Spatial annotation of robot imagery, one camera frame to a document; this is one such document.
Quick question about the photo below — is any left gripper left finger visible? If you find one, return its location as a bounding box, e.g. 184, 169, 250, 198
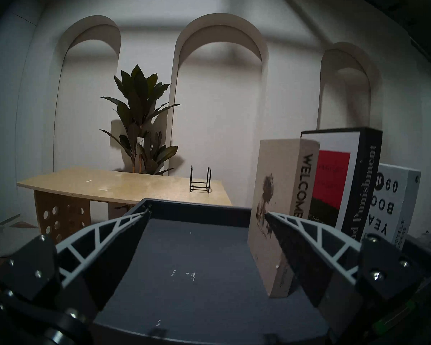
0, 208, 151, 320

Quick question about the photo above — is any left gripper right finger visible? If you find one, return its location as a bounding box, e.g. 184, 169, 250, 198
265, 212, 431, 335

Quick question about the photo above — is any black Crime and Punishment book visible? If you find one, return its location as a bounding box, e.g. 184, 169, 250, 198
300, 127, 383, 242

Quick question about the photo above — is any white Design Hotels yearbook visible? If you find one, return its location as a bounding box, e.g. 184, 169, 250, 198
363, 164, 421, 249

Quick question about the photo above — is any beige Welcome book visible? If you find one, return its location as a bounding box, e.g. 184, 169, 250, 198
247, 139, 320, 299

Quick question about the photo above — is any light wooden table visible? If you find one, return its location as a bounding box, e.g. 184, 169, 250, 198
17, 167, 233, 245

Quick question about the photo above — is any dark grey utility cart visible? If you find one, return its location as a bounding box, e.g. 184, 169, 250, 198
90, 199, 431, 345

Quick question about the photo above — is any large leafy potted plant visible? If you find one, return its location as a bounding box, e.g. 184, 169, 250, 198
99, 65, 181, 176

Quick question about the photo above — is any black wire rack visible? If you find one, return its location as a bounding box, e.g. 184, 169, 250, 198
189, 165, 212, 193

